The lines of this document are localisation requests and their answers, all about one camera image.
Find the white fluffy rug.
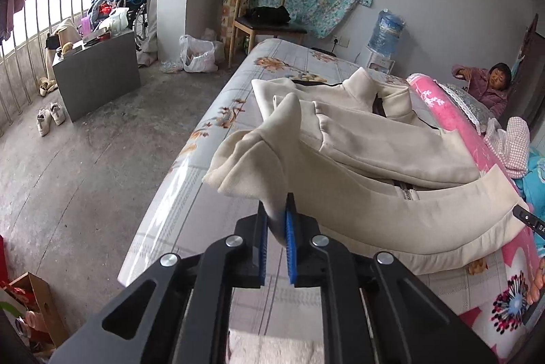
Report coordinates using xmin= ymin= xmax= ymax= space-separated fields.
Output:
xmin=229 ymin=329 xmax=315 ymax=364

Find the tan slipper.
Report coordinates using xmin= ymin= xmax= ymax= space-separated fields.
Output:
xmin=38 ymin=76 xmax=58 ymax=96

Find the white plastic bag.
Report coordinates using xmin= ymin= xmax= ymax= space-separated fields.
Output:
xmin=179 ymin=34 xmax=218 ymax=73

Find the cardboard box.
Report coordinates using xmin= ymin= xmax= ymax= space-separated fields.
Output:
xmin=9 ymin=272 xmax=71 ymax=348

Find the pink floral blanket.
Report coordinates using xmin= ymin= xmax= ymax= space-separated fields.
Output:
xmin=406 ymin=74 xmax=545 ymax=360

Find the wheelchair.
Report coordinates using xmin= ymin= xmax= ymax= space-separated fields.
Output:
xmin=128 ymin=0 xmax=151 ymax=49

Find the teal patterned quilt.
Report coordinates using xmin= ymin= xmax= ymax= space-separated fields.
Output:
xmin=523 ymin=157 xmax=545 ymax=211

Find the black bag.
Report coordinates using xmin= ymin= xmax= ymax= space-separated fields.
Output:
xmin=247 ymin=5 xmax=292 ymax=24

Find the clear plastic bag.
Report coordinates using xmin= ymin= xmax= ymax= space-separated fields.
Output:
xmin=102 ymin=8 xmax=130 ymax=32

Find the blue water bottle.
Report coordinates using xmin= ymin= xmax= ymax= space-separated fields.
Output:
xmin=368 ymin=9 xmax=404 ymax=59

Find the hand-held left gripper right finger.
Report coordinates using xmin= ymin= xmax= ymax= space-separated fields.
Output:
xmin=284 ymin=193 xmax=499 ymax=364

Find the bed with floral sheet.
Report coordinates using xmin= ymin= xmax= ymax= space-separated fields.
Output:
xmin=117 ymin=38 xmax=503 ymax=335

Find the beige cloth bundle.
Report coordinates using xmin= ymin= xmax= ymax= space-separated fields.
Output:
xmin=53 ymin=19 xmax=81 ymax=46

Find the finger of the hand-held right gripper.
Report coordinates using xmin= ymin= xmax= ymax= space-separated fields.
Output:
xmin=512 ymin=206 xmax=545 ymax=239

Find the checked cloth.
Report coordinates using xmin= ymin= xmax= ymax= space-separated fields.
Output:
xmin=484 ymin=116 xmax=532 ymax=178

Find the white water dispenser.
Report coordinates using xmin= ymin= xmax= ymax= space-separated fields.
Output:
xmin=367 ymin=46 xmax=396 ymax=75

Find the metal window railing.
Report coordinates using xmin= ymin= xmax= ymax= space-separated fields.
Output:
xmin=0 ymin=0 xmax=105 ymax=135

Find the grey lace pillow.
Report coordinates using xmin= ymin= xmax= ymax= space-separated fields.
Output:
xmin=440 ymin=83 xmax=497 ymax=135

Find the grey cabinet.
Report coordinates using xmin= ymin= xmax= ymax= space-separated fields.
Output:
xmin=52 ymin=29 xmax=141 ymax=123

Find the patterned tall board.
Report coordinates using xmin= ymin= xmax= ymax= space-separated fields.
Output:
xmin=218 ymin=0 xmax=256 ymax=47

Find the cream zip jacket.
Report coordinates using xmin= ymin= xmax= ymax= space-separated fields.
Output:
xmin=202 ymin=67 xmax=530 ymax=275

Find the wooden chair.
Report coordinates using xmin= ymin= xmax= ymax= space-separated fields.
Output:
xmin=229 ymin=0 xmax=308 ymax=69

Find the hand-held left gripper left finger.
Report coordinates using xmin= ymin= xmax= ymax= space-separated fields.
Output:
xmin=50 ymin=202 xmax=269 ymax=364

